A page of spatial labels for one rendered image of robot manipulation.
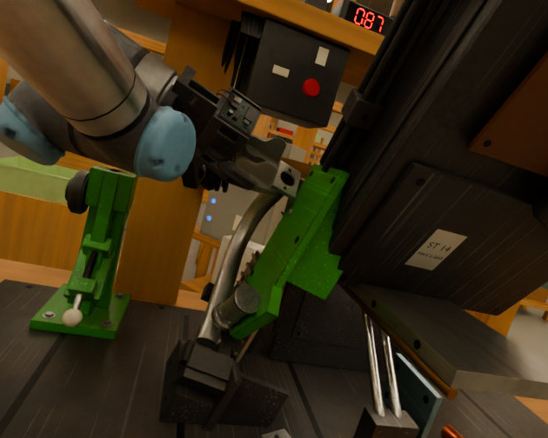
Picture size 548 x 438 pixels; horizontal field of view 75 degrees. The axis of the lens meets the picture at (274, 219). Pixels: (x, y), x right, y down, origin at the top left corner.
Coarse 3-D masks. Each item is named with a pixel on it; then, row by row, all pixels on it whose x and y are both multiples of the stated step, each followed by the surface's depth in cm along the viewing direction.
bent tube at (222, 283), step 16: (288, 176) 56; (288, 192) 53; (256, 208) 59; (240, 224) 61; (256, 224) 61; (240, 240) 60; (224, 256) 59; (240, 256) 59; (224, 272) 56; (224, 288) 54; (208, 304) 53; (208, 320) 50; (208, 336) 49
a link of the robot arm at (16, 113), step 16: (16, 96) 37; (32, 96) 37; (0, 112) 37; (16, 112) 36; (32, 112) 37; (48, 112) 36; (0, 128) 36; (16, 128) 36; (32, 128) 37; (48, 128) 37; (64, 128) 36; (16, 144) 38; (32, 144) 37; (48, 144) 38; (64, 144) 38; (32, 160) 41; (48, 160) 39
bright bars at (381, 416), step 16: (368, 320) 49; (368, 336) 48; (384, 336) 49; (368, 352) 47; (384, 352) 47; (368, 416) 42; (384, 416) 42; (400, 416) 43; (368, 432) 41; (384, 432) 41; (400, 432) 41; (416, 432) 42
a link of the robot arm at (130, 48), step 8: (112, 32) 42; (120, 32) 43; (120, 40) 42; (128, 40) 43; (128, 48) 43; (136, 48) 43; (144, 48) 45; (128, 56) 42; (136, 56) 43; (136, 64) 43
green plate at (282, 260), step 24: (312, 168) 54; (312, 192) 49; (336, 192) 44; (288, 216) 53; (312, 216) 45; (288, 240) 48; (312, 240) 46; (264, 264) 52; (288, 264) 45; (312, 264) 47; (336, 264) 48; (312, 288) 48
